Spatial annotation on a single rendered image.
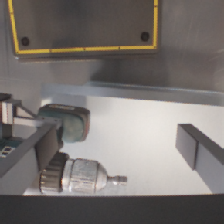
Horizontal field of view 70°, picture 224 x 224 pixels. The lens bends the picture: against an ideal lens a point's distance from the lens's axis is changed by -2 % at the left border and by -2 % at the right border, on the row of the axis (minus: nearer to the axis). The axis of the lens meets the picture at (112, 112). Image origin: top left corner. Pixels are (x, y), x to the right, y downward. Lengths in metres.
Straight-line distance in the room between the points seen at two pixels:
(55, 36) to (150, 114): 0.57
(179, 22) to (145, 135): 0.86
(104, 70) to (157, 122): 0.69
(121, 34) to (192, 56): 0.58
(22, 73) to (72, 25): 0.59
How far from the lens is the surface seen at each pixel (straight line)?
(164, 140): 0.53
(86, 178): 0.21
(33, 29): 0.89
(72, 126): 0.35
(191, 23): 1.23
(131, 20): 0.82
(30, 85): 1.27
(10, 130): 0.38
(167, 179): 0.61
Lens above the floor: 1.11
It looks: 74 degrees down
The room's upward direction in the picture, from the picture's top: 175 degrees counter-clockwise
